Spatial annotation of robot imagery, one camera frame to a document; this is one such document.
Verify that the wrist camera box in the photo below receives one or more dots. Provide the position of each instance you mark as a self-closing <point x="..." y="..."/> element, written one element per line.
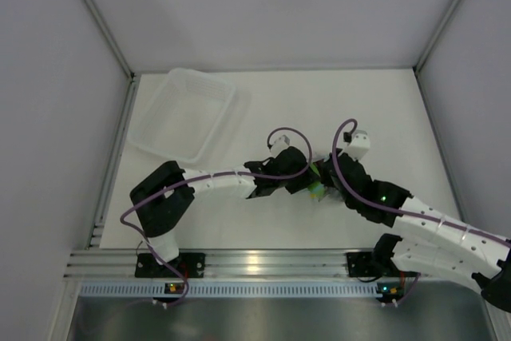
<point x="357" y="144"/>
<point x="280" y="144"/>

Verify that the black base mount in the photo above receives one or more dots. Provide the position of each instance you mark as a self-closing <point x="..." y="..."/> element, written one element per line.
<point x="171" y="265"/>
<point x="367" y="265"/>

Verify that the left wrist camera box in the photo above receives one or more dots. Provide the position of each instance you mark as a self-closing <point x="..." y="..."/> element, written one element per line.
<point x="280" y="144"/>

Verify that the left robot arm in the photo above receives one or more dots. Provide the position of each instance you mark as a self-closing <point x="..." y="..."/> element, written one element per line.
<point x="165" y="195"/>

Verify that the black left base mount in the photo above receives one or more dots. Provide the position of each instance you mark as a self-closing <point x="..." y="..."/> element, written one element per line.
<point x="171" y="265"/>

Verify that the clear zip top bag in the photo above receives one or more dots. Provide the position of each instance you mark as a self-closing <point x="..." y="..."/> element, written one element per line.
<point x="332" y="193"/>

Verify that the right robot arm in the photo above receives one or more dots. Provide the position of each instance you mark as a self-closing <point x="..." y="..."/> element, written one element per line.
<point x="419" y="238"/>

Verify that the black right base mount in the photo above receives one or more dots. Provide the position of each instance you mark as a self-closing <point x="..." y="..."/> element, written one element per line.
<point x="367" y="265"/>

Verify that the fake green vegetable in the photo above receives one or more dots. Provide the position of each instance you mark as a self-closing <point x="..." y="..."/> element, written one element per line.
<point x="316" y="188"/>

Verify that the white perforated plastic basket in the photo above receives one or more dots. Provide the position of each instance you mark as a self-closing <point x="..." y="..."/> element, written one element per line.
<point x="187" y="115"/>

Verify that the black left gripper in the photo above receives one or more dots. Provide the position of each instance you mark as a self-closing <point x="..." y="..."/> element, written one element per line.
<point x="304" y="178"/>

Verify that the aluminium mounting rail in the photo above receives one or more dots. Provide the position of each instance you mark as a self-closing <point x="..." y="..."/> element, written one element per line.
<point x="101" y="264"/>

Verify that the slotted grey cable duct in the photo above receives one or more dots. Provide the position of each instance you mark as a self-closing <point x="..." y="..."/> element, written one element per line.
<point x="224" y="289"/>

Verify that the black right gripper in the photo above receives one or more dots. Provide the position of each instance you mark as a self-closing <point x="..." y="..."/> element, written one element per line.
<point x="326" y="174"/>

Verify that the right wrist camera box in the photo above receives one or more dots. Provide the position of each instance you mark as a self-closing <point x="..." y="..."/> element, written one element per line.
<point x="357" y="144"/>

